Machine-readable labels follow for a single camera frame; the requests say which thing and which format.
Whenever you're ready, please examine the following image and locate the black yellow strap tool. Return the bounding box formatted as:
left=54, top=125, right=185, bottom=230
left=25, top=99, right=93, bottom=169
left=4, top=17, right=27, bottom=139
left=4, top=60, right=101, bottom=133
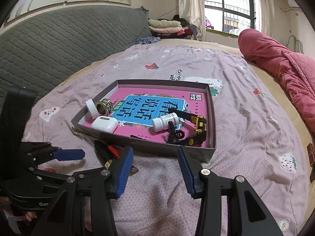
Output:
left=176, top=110, right=208, bottom=148

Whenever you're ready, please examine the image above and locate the person's left hand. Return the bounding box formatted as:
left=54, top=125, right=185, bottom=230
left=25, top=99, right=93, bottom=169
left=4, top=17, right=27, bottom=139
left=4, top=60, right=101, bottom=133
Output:
left=23, top=211, right=39, bottom=223

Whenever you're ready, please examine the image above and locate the stack of folded clothes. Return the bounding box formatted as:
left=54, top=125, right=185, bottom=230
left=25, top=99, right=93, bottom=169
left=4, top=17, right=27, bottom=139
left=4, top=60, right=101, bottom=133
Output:
left=148, top=15, right=197, bottom=40

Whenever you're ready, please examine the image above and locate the black clip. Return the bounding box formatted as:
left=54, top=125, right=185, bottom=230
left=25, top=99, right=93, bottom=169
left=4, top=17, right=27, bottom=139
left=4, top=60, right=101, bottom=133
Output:
left=165, top=121, right=189, bottom=143

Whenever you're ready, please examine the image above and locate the shallow grey cardboard box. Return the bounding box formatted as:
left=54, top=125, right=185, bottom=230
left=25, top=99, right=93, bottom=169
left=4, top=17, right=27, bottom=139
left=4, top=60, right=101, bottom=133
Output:
left=71, top=79, right=217, bottom=164

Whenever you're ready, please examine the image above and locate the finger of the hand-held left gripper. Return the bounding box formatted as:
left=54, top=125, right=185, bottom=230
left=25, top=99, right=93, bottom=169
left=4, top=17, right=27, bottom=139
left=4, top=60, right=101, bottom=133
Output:
left=51, top=149, right=85, bottom=162

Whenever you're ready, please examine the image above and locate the white pill bottle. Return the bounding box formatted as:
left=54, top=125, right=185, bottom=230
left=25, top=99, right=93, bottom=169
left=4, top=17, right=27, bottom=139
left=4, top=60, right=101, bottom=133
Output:
left=152, top=112, right=180, bottom=132

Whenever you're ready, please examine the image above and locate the brass metal fitting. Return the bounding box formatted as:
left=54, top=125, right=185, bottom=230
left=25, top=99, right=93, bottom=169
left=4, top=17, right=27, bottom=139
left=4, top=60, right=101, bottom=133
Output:
left=96, top=98, right=113, bottom=116

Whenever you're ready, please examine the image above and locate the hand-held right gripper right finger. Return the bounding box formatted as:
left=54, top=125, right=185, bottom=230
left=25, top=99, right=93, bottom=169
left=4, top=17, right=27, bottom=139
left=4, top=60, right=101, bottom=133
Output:
left=177, top=146, right=283, bottom=236

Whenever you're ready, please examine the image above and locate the grey quilted headboard cushion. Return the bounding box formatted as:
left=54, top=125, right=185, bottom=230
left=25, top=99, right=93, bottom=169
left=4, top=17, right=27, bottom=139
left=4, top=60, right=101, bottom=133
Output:
left=0, top=6, right=153, bottom=104

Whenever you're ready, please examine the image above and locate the pink blue book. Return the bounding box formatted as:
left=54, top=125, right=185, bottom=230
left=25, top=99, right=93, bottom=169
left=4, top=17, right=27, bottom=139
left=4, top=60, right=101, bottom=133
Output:
left=82, top=87, right=209, bottom=148

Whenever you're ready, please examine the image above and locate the white earbuds case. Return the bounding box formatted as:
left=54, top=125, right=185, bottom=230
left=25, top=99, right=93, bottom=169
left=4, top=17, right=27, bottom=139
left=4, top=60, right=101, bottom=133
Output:
left=92, top=116, right=119, bottom=133

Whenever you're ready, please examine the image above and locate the pink printed bed sheet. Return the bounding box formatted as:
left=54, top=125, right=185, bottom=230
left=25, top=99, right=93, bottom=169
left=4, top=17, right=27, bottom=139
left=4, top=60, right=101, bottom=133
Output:
left=22, top=43, right=310, bottom=236

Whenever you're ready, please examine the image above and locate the white ribbed bottle cap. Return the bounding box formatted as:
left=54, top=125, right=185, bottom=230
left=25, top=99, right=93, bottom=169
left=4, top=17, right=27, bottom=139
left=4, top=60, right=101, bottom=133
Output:
left=85, top=99, right=99, bottom=120

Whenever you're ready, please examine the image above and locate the white sheer curtain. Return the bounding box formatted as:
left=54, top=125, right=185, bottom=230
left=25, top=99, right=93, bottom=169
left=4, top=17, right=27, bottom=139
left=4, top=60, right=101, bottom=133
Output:
left=253, top=0, right=272, bottom=33
left=178, top=0, right=206, bottom=41

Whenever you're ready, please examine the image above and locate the blue patterned cloth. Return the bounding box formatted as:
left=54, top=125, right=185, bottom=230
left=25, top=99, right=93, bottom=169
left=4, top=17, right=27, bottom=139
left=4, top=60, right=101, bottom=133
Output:
left=135, top=36, right=161, bottom=45

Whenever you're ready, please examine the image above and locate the red quilted blanket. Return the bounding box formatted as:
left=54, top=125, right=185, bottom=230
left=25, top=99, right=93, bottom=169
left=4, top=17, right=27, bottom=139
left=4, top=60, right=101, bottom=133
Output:
left=237, top=29, right=315, bottom=134

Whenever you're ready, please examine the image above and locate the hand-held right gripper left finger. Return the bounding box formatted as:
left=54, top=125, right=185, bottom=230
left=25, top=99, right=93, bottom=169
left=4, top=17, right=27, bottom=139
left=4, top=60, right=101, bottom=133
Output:
left=32, top=146, right=134, bottom=236

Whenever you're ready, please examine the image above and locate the barred window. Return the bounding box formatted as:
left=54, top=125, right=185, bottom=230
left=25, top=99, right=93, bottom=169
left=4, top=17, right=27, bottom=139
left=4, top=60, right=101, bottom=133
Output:
left=202, top=0, right=256, bottom=32

